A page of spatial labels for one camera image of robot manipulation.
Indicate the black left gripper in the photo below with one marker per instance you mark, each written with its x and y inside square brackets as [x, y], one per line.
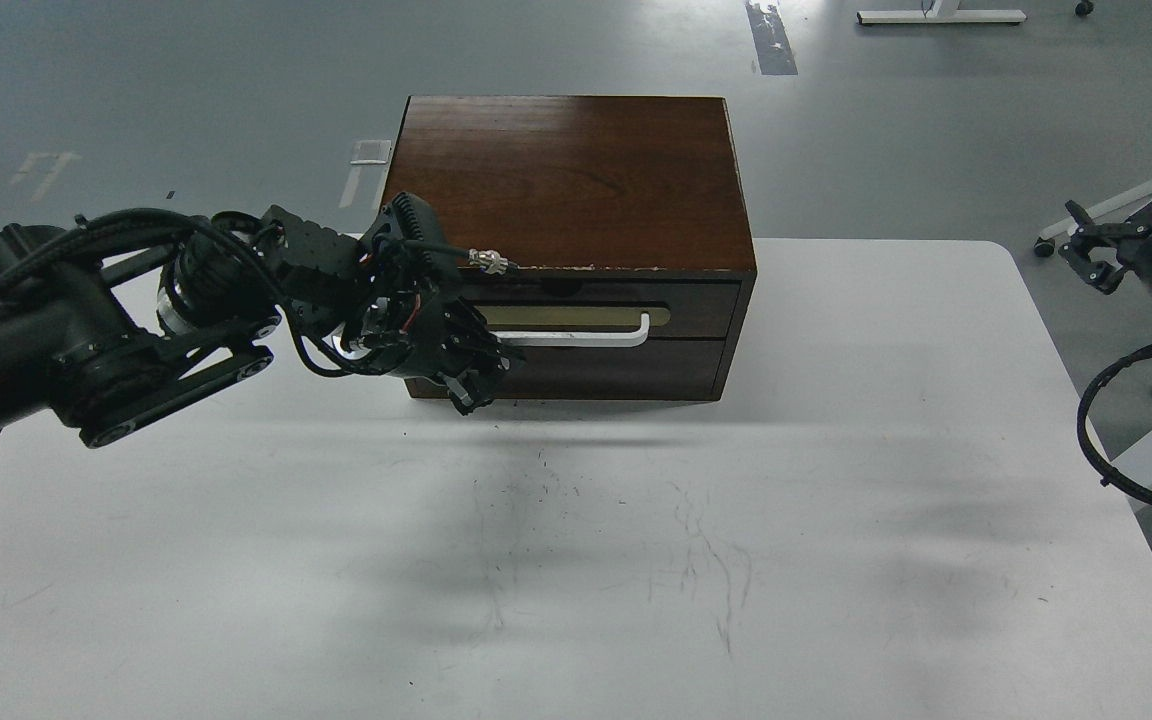
[386, 303]

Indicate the wooden drawer with white handle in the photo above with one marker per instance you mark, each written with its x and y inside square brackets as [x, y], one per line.
[677, 310]

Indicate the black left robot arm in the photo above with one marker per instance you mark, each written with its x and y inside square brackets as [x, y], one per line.
[127, 318]

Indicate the dark wooden drawer cabinet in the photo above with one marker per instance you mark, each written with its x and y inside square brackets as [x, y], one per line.
[592, 188]

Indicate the white desk foot bar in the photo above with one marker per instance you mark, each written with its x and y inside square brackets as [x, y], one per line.
[941, 13]

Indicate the grey floor tape strip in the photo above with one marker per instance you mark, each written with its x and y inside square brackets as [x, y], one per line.
[773, 52]

